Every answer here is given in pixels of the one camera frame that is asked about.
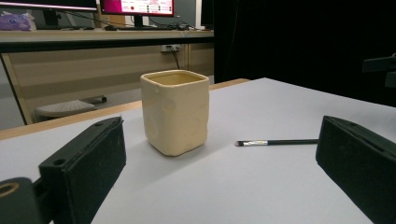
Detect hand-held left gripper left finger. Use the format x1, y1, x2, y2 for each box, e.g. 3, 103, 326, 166
38, 116, 127, 224

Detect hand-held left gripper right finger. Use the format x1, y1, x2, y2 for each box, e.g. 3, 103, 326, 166
316, 115, 396, 224

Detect black makeup brush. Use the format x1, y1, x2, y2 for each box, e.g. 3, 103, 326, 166
234, 138, 319, 147

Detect cream square ceramic cup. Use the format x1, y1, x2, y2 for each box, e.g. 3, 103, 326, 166
139, 69, 210, 157

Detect beige wooden office desk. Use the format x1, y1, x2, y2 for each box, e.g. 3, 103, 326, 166
0, 28, 215, 125

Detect dark stand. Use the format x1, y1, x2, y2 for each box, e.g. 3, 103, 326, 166
361, 53, 396, 89

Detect black keyboard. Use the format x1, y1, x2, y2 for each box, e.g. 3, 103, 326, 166
35, 25, 95, 32
118, 25, 176, 32

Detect black curtain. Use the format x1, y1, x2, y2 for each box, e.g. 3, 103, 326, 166
213, 0, 396, 107

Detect white power strip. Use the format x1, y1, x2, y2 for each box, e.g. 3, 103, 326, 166
160, 44, 182, 53

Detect purple tissue pack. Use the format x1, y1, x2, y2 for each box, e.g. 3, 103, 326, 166
0, 11, 36, 32

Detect wide black monitor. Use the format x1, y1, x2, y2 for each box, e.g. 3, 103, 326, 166
0, 0, 98, 30

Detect monitor with pink screen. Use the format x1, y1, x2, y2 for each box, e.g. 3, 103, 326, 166
99, 0, 176, 28

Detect dark monitor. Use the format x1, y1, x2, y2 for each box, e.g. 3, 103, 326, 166
200, 0, 216, 30

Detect black power cables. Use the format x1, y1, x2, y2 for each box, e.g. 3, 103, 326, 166
169, 46, 181, 70

